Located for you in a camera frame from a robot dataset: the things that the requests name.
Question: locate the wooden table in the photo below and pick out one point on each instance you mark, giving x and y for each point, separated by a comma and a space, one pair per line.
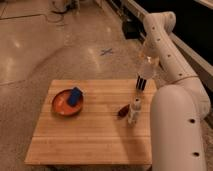
96, 135

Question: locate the white ceramic cup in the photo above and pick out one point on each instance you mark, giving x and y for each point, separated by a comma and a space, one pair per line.
146, 71

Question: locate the black box on floor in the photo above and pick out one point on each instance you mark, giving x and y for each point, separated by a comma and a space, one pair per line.
130, 30

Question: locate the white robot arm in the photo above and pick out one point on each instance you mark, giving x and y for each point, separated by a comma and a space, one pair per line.
178, 106

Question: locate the white machine base with cables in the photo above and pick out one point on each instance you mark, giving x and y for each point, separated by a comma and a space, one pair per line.
62, 6

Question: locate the long metal rail frame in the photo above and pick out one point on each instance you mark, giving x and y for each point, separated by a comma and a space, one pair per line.
193, 32

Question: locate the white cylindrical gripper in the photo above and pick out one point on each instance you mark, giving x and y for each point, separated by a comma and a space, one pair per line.
148, 51

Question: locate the blue eraser block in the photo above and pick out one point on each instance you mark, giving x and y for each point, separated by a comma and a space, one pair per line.
74, 97

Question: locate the orange round plate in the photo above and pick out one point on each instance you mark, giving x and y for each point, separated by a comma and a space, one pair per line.
60, 105

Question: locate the brown chip bag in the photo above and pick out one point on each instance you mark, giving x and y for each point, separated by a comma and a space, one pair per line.
123, 111

